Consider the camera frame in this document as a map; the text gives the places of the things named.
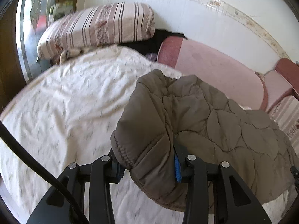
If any striped floral pillow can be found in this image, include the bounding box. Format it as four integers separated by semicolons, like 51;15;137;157
37;2;156;60

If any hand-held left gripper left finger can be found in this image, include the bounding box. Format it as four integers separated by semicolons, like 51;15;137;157
27;148;125;224

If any beige knotted cloth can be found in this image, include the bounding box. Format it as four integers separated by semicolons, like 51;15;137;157
58;48;90;64

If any wooden door with glass pane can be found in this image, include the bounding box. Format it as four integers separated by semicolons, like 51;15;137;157
0;0;81;112

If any black cloth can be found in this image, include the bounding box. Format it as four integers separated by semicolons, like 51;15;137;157
119;29;187;54

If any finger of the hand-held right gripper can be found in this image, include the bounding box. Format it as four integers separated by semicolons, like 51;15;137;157
290;166;299;181

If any olive quilted hooded jacket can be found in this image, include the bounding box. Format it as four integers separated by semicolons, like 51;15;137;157
111;69;299;213

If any black cable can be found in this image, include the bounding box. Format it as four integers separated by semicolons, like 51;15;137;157
0;121;90;224

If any large striped floral cushion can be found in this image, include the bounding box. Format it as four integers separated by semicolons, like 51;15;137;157
269;96;299;140

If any green patterned box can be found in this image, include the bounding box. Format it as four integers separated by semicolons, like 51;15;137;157
50;1;73;20

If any pink bolster cushion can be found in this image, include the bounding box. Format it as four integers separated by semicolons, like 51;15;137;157
156;37;269;110

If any white patterned bed sheet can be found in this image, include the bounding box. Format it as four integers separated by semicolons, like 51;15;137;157
0;44;288;224

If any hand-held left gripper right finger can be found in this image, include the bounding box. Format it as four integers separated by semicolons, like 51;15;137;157
173;144;272;224

